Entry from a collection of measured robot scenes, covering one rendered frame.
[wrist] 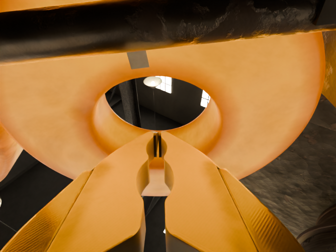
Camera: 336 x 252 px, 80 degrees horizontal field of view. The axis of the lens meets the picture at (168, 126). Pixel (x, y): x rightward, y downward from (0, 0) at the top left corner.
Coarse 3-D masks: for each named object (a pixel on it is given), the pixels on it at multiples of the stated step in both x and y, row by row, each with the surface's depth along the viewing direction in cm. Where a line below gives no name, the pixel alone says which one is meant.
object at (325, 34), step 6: (330, 30) 9; (324, 36) 10; (330, 36) 9; (324, 42) 10; (330, 42) 9; (324, 48) 10; (330, 48) 9; (330, 54) 9; (330, 60) 9; (330, 66) 9; (330, 72) 9; (324, 78) 10; (330, 78) 9; (324, 84) 10; (330, 84) 9; (324, 90) 10; (330, 90) 9; (330, 96) 10
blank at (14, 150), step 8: (0, 128) 10; (0, 136) 10; (8, 136) 11; (0, 144) 10; (8, 144) 11; (16, 144) 12; (0, 152) 11; (8, 152) 11; (16, 152) 12; (0, 160) 11; (8, 160) 12; (0, 168) 12; (8, 168) 12; (0, 176) 12
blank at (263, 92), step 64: (0, 0) 6; (64, 0) 6; (64, 64) 7; (128, 64) 7; (192, 64) 8; (256, 64) 8; (320, 64) 8; (64, 128) 10; (128, 128) 14; (192, 128) 14; (256, 128) 10
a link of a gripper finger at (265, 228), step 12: (228, 180) 8; (240, 192) 8; (240, 204) 7; (252, 204) 7; (252, 216) 7; (264, 216) 7; (252, 228) 7; (264, 228) 7; (276, 228) 7; (252, 240) 6; (264, 240) 6; (276, 240) 6; (288, 240) 6
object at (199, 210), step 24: (168, 144) 11; (168, 168) 10; (192, 168) 9; (216, 168) 9; (192, 192) 8; (216, 192) 8; (168, 216) 7; (192, 216) 7; (216, 216) 7; (240, 216) 7; (168, 240) 7; (192, 240) 6; (216, 240) 6; (240, 240) 6
